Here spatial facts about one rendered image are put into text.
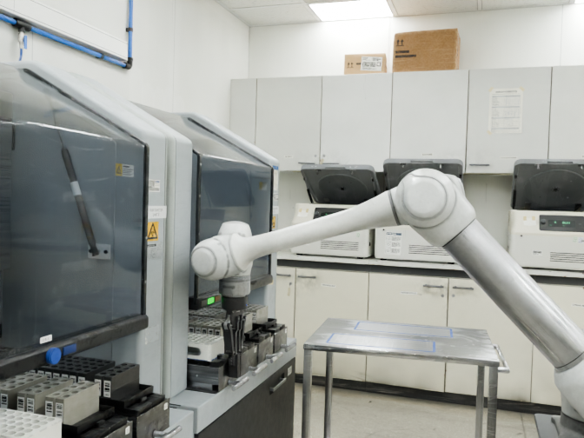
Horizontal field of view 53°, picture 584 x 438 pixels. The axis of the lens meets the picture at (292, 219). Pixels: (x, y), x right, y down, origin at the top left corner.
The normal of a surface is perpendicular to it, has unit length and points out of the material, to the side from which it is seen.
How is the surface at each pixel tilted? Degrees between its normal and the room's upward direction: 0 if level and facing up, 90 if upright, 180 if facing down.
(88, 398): 90
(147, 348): 90
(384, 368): 90
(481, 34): 90
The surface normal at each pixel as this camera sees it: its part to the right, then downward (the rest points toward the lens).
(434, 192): -0.38, -0.03
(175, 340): 0.95, 0.04
